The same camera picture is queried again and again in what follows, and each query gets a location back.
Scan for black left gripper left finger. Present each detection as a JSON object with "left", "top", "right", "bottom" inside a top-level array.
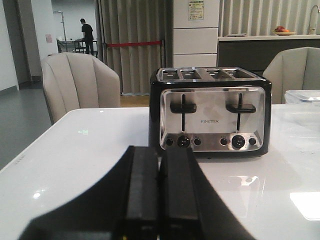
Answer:
[{"left": 24, "top": 146, "right": 159, "bottom": 240}]

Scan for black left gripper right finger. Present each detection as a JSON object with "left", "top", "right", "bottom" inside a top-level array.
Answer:
[{"left": 159, "top": 148, "right": 254, "bottom": 240}]

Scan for black silver four-slot toaster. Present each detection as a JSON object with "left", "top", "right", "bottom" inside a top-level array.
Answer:
[{"left": 148, "top": 67, "right": 272, "bottom": 159}]

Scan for beige chair left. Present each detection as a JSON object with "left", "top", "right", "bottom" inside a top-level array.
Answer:
[{"left": 41, "top": 52, "right": 121, "bottom": 124}]

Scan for beige chair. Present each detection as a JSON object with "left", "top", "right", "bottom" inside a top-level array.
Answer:
[
  {"left": 41, "top": 52, "right": 121, "bottom": 124},
  {"left": 262, "top": 47, "right": 320, "bottom": 104}
]

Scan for clear plastic food container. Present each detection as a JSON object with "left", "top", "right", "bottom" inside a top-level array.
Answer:
[{"left": 284, "top": 90, "right": 320, "bottom": 106}]

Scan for red barrier belt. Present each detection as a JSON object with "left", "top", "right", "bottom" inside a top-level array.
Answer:
[{"left": 106, "top": 40, "right": 162, "bottom": 48}]

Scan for metal cart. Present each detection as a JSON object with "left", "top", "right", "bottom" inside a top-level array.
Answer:
[{"left": 56, "top": 39, "right": 86, "bottom": 54}]

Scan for dark kitchen counter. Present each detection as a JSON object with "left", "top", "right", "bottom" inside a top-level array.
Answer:
[{"left": 217, "top": 35, "right": 320, "bottom": 74}]

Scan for beige chair right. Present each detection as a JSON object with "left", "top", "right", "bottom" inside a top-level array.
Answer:
[{"left": 262, "top": 47, "right": 320, "bottom": 104}]

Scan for person in black clothes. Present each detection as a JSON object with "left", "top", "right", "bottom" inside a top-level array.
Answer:
[{"left": 80, "top": 18, "right": 94, "bottom": 56}]

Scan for white refrigerator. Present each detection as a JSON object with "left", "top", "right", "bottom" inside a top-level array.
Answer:
[{"left": 173, "top": 0, "right": 220, "bottom": 68}]

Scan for fruit plate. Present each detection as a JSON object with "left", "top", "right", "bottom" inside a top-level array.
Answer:
[{"left": 272, "top": 26, "right": 297, "bottom": 36}]

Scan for silver faucet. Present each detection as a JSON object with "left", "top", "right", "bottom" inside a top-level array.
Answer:
[{"left": 307, "top": 4, "right": 320, "bottom": 35}]

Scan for barrier stanchion post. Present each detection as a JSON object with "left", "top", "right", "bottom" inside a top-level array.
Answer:
[{"left": 160, "top": 39, "right": 166, "bottom": 68}]

